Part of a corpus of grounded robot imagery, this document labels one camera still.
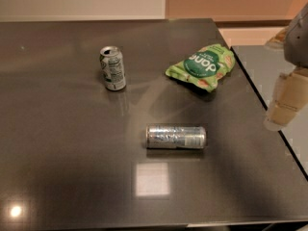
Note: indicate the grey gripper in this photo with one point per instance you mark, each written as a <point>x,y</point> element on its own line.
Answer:
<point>297,40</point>

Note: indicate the silver redbull can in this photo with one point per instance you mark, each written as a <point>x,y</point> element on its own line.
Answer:
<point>173,137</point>

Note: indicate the green white soda can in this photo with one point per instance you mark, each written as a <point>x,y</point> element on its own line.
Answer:
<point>112,66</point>

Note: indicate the grey side table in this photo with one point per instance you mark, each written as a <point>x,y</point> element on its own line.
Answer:
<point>265,68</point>

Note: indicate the green chip bag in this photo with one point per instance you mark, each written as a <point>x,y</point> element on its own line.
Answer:
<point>204,68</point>

